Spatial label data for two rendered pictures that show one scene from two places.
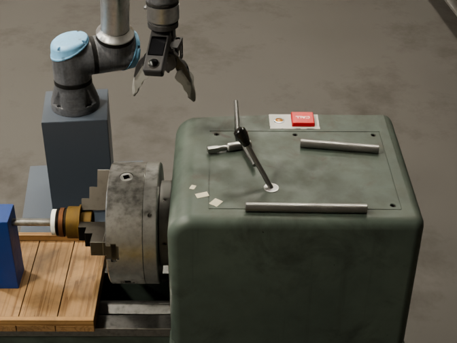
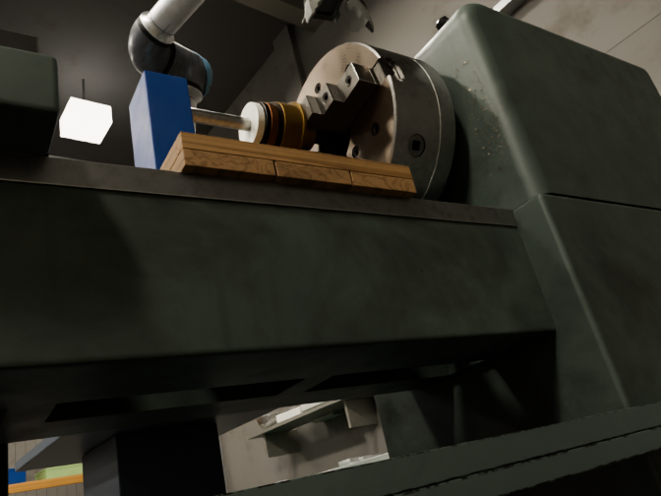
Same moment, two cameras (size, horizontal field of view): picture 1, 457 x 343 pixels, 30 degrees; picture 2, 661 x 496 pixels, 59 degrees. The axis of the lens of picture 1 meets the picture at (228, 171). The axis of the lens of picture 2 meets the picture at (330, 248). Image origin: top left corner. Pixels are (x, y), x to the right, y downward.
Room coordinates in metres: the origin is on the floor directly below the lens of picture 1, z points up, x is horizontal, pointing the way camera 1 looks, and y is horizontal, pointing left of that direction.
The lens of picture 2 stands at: (1.12, 0.82, 0.55)
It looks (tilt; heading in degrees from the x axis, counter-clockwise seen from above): 23 degrees up; 324
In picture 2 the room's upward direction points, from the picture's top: 14 degrees counter-clockwise
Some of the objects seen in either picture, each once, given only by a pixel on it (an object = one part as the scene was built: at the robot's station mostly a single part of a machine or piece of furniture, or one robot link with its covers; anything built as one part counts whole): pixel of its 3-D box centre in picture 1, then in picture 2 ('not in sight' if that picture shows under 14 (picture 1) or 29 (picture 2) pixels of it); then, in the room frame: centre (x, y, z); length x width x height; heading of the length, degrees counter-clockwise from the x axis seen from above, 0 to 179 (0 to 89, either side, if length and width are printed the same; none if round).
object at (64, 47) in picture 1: (73, 56); not in sight; (2.33, 0.48, 1.27); 0.13 x 0.12 x 0.14; 110
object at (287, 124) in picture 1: (293, 130); not in sight; (1.98, -0.18, 1.23); 0.13 x 0.08 x 0.06; 91
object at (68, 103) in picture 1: (74, 90); not in sight; (2.33, 0.48, 1.15); 0.15 x 0.15 x 0.10
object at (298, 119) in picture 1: (302, 120); not in sight; (1.99, -0.20, 1.26); 0.06 x 0.06 x 0.02; 1
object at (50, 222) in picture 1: (32, 222); (215, 119); (1.76, 0.51, 1.08); 0.13 x 0.07 x 0.07; 91
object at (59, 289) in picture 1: (47, 279); (247, 238); (1.76, 0.49, 0.88); 0.36 x 0.30 x 0.04; 1
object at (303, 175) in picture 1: (285, 224); (508, 183); (1.78, -0.15, 1.06); 0.59 x 0.48 x 0.39; 91
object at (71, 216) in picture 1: (75, 222); (281, 130); (1.76, 0.40, 1.08); 0.09 x 0.09 x 0.09; 1
